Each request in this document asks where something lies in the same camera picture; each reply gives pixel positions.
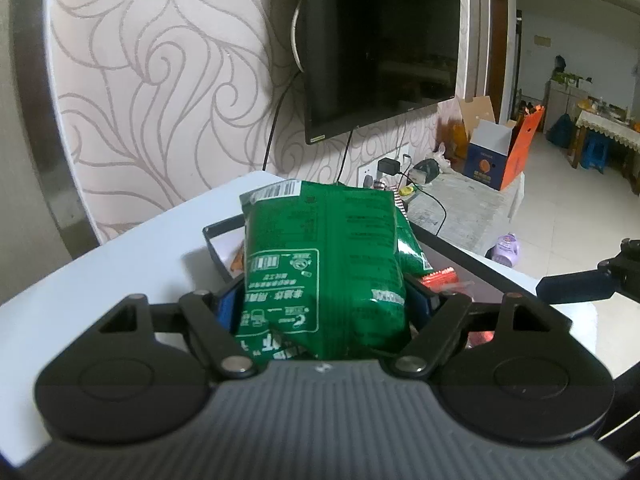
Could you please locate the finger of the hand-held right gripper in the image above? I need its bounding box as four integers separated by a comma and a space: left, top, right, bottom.
535, 239, 640, 307

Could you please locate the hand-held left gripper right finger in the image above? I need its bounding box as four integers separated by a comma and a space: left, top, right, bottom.
392, 274, 573, 380

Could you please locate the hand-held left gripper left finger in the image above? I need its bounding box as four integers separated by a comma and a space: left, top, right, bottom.
82, 280, 258, 380

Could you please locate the orange snack bar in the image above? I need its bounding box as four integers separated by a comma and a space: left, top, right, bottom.
420, 266, 476, 295

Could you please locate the orange snack packet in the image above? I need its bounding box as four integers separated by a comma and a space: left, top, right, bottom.
229, 240, 247, 276

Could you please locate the black rimmed white tray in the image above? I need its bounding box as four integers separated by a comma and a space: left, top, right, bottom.
202, 215, 573, 346

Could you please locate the purple bottle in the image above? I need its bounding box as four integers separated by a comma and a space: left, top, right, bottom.
490, 232, 523, 267

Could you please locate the grey stone bench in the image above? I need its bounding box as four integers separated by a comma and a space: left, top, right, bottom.
400, 167, 526, 261

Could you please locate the dark green pouch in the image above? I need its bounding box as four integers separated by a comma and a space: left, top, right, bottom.
412, 158, 441, 186

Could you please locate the blue plastic stool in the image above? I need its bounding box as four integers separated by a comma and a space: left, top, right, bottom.
580, 132, 611, 173

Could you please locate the blue and orange cardboard box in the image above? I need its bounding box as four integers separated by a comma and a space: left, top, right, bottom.
462, 110, 545, 192

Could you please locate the blue bag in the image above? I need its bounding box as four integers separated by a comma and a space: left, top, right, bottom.
545, 112, 576, 148

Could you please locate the table with lace cloth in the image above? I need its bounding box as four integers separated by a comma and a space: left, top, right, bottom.
575, 109, 640, 152

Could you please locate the grey sideboard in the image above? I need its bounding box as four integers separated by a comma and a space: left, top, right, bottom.
542, 77, 593, 133

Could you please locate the brown cardboard box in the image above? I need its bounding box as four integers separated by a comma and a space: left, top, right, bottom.
440, 94, 518, 161

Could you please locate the black adapter cable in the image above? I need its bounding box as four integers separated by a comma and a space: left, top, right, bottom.
397, 170, 448, 238

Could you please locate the white wall socket panel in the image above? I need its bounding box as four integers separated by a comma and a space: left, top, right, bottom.
357, 145, 413, 186

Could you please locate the thin black television cable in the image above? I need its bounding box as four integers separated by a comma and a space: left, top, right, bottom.
335, 127, 356, 185

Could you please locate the thick black television cable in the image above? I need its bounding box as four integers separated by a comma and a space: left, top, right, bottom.
262, 72, 301, 171

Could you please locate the black wall television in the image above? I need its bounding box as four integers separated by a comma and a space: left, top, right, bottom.
300, 0, 462, 145

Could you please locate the dark wooden door frame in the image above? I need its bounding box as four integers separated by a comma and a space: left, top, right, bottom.
490, 0, 523, 126

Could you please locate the white cable loop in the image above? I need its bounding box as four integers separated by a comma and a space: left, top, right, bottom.
289, 0, 308, 73

